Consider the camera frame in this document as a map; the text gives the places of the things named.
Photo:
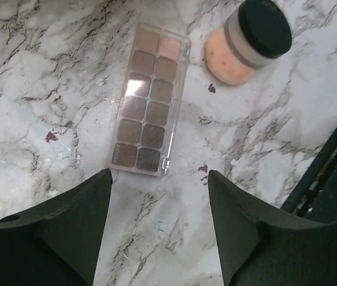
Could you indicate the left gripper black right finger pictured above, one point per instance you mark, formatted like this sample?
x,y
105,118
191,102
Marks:
x,y
259,244

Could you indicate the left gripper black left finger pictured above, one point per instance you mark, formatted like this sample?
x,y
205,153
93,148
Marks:
x,y
57,242

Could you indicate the brown eyeshadow palette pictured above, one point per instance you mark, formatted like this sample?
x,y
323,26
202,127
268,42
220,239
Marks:
x,y
150,102

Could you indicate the black round compact jar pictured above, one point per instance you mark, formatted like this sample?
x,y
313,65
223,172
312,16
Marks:
x,y
257,33

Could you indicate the black mounting rail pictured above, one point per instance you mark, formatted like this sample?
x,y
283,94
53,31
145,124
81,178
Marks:
x,y
315,195

